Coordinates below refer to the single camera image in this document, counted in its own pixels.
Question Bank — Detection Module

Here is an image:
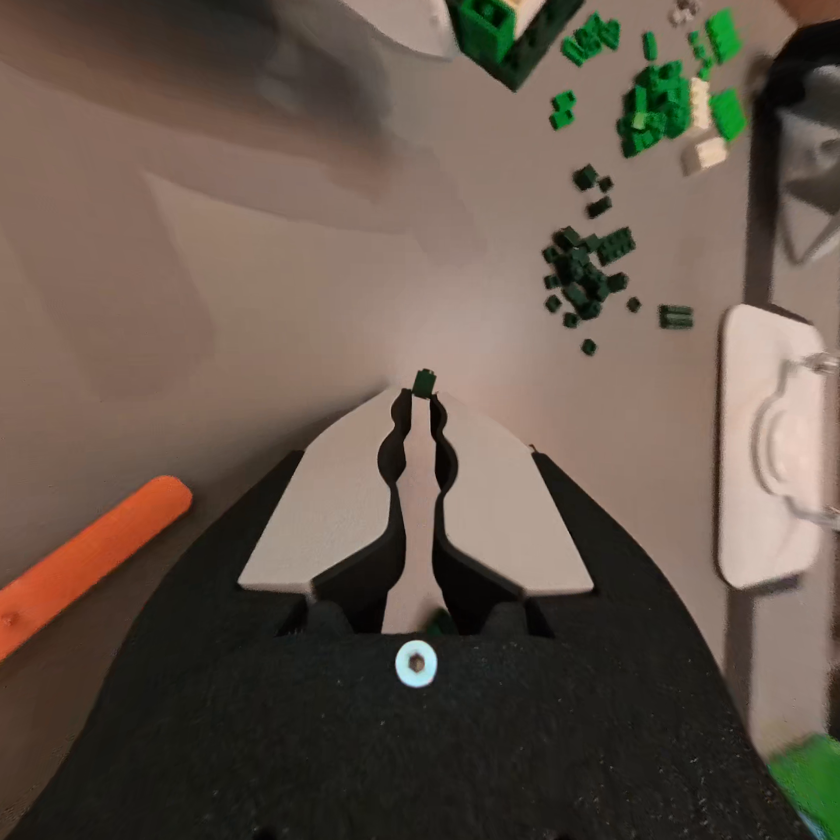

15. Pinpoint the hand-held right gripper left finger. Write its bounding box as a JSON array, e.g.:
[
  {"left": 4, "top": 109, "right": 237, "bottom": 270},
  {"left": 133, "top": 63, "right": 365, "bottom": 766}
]
[{"left": 238, "top": 387, "right": 411, "bottom": 634}]

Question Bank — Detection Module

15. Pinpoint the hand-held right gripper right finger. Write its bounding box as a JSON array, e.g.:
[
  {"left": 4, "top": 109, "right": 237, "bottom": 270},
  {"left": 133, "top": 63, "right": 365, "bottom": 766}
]
[{"left": 430, "top": 392, "right": 596, "bottom": 636}]

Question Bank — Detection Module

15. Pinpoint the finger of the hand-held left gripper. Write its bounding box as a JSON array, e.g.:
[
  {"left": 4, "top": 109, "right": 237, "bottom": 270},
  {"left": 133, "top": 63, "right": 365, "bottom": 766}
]
[{"left": 341, "top": 0, "right": 460, "bottom": 61}]

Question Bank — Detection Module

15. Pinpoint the green white lego assembly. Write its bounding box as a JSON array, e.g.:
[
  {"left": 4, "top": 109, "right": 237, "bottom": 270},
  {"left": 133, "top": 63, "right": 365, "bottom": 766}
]
[{"left": 453, "top": 0, "right": 586, "bottom": 93}]

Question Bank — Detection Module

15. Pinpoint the pile of dark green bricks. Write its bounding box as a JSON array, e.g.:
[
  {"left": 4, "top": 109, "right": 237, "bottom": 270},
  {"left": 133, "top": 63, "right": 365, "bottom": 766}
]
[{"left": 541, "top": 163, "right": 697, "bottom": 358}]

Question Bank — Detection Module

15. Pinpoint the green lego box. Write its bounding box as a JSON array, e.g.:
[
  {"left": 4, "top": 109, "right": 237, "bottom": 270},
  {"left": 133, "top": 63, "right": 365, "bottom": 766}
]
[{"left": 766, "top": 734, "right": 840, "bottom": 840}]

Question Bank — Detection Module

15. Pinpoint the white book stand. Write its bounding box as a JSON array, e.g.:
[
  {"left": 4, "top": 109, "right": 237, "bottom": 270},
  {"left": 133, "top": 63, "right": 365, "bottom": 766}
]
[{"left": 715, "top": 303, "right": 840, "bottom": 592}]

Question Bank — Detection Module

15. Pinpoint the orange brick separator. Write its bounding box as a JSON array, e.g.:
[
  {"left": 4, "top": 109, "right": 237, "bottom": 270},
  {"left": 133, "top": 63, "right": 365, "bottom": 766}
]
[{"left": 0, "top": 476, "right": 194, "bottom": 664}]

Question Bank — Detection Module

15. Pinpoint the pile of bright green bricks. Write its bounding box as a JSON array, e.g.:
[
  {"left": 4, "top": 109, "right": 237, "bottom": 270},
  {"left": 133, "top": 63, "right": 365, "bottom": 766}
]
[{"left": 550, "top": 7, "right": 749, "bottom": 158}]

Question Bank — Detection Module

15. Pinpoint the black headband device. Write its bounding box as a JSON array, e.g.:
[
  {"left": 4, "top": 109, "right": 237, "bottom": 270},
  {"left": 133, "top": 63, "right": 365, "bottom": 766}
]
[{"left": 748, "top": 20, "right": 840, "bottom": 126}]

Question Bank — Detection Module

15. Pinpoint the white triangular stand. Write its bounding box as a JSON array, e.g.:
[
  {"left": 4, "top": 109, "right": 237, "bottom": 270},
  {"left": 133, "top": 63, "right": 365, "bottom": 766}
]
[{"left": 774, "top": 72, "right": 840, "bottom": 263}]

